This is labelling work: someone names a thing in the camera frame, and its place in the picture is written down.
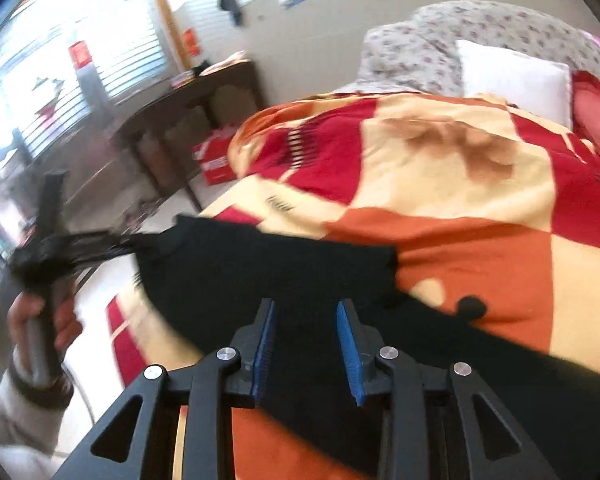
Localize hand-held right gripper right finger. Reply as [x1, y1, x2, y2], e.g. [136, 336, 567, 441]
[335, 298, 561, 480]

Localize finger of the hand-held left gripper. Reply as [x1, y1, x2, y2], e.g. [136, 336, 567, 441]
[62, 227, 146, 273]

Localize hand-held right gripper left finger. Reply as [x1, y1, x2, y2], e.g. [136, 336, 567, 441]
[54, 298, 277, 480]

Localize black pants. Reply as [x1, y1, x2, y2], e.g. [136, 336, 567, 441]
[132, 214, 600, 480]

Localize person's left hand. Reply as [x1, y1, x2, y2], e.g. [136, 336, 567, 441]
[7, 290, 83, 376]

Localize red cardboard box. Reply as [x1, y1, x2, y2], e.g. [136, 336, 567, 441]
[192, 127, 242, 186]

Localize dark wooden table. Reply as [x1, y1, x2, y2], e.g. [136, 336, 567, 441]
[115, 59, 266, 213]

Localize red orange checkered blanket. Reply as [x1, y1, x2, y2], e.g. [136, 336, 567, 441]
[105, 91, 600, 480]

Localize dark hanging cloth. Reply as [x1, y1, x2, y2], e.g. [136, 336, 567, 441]
[217, 0, 243, 26]

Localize white pillow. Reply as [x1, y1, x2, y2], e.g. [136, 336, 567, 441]
[455, 39, 574, 131]

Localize floral grey quilt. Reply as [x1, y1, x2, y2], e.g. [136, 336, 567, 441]
[332, 2, 600, 103]

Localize red pillow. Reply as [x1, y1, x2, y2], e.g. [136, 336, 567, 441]
[571, 70, 600, 168]

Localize wooden door frame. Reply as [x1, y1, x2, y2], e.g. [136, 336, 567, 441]
[147, 0, 195, 73]

